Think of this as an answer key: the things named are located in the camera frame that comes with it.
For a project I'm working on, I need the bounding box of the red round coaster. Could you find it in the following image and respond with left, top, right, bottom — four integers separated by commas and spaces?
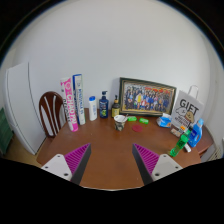
132, 125, 143, 132

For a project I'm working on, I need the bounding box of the small snack packet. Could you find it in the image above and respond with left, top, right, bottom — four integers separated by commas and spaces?
171, 128, 181, 137

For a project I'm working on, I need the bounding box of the green crate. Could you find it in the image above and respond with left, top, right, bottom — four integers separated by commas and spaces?
0, 109, 13, 154

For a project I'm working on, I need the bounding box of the white refrigerator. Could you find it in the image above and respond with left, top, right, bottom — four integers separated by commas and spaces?
3, 62, 45, 155

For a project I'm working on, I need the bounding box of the white lotion bottle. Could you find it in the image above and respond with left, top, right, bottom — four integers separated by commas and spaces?
89, 96, 97, 121

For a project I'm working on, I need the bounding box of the blue detergent bottle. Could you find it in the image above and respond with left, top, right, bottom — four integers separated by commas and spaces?
188, 119, 204, 147

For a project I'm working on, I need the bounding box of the dark wooden chair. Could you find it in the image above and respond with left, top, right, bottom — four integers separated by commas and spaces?
39, 91, 67, 138

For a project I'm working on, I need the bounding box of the blue tissue pack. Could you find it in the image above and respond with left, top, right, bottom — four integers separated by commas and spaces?
157, 113, 172, 128

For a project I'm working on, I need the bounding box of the green soap box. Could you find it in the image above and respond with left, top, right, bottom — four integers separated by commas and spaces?
139, 118, 149, 124
128, 116, 137, 121

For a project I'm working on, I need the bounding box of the green soap box right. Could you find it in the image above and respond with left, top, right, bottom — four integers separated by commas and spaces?
139, 118, 149, 124

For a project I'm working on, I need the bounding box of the patterned cup with spoon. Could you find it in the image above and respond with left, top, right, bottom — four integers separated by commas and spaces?
114, 115, 127, 131

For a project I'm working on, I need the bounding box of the pink white badminton tube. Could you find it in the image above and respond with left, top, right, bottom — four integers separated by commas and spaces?
60, 77, 78, 132

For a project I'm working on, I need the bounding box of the framed group photo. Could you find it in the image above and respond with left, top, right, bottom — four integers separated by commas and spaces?
119, 77, 176, 116

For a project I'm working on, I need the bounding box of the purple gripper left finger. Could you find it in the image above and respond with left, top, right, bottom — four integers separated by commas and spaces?
42, 143, 91, 185

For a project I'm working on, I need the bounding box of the white gift paper bag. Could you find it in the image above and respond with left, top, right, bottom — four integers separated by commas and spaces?
171, 85, 204, 130

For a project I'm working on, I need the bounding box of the green water bottle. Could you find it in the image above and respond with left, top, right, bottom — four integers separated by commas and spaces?
169, 130, 190, 157

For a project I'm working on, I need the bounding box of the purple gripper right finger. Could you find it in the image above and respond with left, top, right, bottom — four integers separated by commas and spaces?
132, 144, 182, 185

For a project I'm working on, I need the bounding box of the dark blue pump bottle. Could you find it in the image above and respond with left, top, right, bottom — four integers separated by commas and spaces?
99, 91, 109, 118

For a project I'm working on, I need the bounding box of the blue white badminton tube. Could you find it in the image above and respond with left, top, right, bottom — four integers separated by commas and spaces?
72, 74, 86, 125

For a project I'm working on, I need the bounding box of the green soap box left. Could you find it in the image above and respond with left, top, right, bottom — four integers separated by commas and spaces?
128, 116, 137, 121

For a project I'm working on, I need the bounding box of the amber pump bottle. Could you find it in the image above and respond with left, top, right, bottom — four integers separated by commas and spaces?
111, 96, 120, 117

